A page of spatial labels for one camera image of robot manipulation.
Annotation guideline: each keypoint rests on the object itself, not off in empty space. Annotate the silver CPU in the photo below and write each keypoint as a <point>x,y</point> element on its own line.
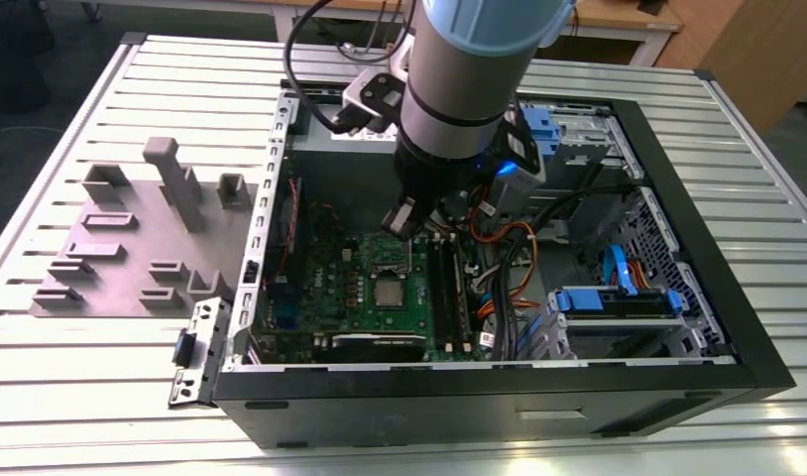
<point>389,292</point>

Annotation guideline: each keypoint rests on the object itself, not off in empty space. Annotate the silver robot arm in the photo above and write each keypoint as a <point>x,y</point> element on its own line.
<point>456,74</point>

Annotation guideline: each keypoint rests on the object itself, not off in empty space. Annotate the grey power supply unit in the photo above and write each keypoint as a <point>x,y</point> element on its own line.
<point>337,163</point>

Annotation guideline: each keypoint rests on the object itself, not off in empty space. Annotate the blue plastic drive carrier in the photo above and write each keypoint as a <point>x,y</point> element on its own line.
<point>547,129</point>

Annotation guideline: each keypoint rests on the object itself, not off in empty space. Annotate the black RAM slot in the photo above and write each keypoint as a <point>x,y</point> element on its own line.
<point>439,292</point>
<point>457,292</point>

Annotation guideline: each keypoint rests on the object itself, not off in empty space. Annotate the tall silver drive cage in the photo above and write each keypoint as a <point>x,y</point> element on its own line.
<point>575,168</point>

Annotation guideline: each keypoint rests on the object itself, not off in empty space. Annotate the green motherboard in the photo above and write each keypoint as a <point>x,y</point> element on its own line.
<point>331,287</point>

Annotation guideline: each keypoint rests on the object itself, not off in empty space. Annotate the black disk in blue carrier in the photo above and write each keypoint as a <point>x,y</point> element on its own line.
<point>579,302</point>

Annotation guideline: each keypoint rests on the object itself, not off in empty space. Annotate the black graphics card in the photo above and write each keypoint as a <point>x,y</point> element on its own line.
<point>376,347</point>

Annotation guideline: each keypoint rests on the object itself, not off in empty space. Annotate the white framed desk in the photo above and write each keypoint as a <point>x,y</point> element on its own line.
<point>284,30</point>

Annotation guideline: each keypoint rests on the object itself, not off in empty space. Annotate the low silver disk bay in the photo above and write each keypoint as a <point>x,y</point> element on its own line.
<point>617,324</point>

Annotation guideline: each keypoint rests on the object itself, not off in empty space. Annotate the wooden desk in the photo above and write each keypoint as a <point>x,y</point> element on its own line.
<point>628,15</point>

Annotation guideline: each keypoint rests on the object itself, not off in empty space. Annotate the grey parts rack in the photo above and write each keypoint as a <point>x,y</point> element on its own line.
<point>145,258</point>

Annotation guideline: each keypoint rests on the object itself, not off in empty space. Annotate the black PC case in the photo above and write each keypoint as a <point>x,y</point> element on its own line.
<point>443,411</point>

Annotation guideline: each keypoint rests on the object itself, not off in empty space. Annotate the wooden cabinet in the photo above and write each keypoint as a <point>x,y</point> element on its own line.
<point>760,59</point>

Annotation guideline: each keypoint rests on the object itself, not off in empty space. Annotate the black office chair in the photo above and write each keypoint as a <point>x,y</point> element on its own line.
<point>16,59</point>

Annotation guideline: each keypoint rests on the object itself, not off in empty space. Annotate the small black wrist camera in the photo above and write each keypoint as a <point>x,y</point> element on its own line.
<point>400,220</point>

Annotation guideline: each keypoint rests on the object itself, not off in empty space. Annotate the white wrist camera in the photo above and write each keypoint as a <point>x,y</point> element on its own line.
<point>519,181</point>

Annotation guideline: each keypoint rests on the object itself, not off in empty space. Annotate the grey metal wrist bracket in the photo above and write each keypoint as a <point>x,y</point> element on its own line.
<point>371,94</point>

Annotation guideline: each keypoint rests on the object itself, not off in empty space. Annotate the grey card retainer bracket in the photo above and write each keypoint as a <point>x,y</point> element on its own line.
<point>211,322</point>

